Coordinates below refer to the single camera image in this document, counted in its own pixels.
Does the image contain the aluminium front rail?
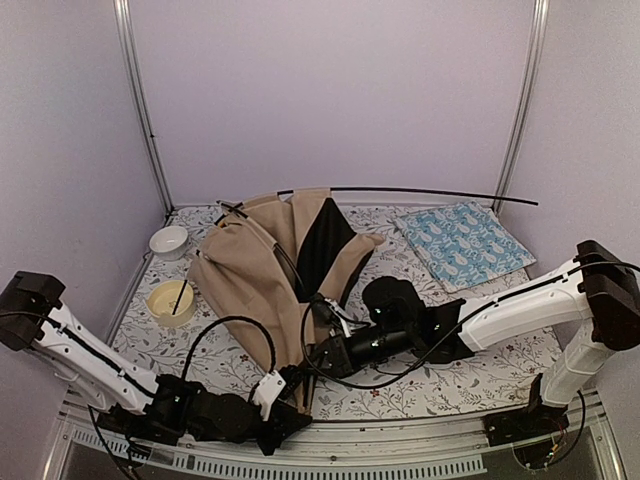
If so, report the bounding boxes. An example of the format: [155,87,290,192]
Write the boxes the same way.
[43,390,631,479]

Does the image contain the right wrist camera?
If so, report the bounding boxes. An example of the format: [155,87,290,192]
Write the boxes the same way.
[311,295,353,338]

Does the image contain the beige pet tent fabric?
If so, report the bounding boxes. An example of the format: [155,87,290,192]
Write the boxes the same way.
[188,188,384,370]

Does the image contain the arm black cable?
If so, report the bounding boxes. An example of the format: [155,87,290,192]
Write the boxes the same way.
[87,315,279,480]
[299,257,640,469]

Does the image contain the aluminium right corner post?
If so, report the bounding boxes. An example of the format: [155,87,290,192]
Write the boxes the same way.
[491,0,550,216]

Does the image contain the cream paw print bowl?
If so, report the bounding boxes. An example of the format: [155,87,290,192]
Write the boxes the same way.
[145,280,196,328]

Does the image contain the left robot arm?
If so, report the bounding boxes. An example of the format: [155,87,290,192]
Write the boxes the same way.
[1,271,312,456]

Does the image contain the white ceramic bowl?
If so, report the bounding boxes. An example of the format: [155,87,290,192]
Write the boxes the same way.
[149,225,189,261]

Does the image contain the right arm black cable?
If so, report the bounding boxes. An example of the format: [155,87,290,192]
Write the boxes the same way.
[299,257,640,469]

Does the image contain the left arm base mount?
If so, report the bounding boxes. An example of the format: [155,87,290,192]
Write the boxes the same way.
[97,404,184,446]

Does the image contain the aluminium left corner post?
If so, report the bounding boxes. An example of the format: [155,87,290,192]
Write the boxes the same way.
[113,0,175,217]

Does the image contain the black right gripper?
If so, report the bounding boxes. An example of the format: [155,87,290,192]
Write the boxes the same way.
[298,322,416,375]

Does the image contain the blue snowman print cushion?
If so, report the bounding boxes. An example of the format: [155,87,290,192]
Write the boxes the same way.
[394,201,536,293]

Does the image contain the aluminium corner post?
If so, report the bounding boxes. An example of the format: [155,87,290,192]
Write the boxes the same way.
[491,0,550,216]
[113,0,175,217]

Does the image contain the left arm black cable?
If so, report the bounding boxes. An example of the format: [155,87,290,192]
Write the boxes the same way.
[87,315,279,480]

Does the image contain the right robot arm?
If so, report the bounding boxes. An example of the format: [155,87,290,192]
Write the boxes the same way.
[301,240,639,436]

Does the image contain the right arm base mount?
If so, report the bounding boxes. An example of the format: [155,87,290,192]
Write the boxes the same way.
[482,374,569,447]

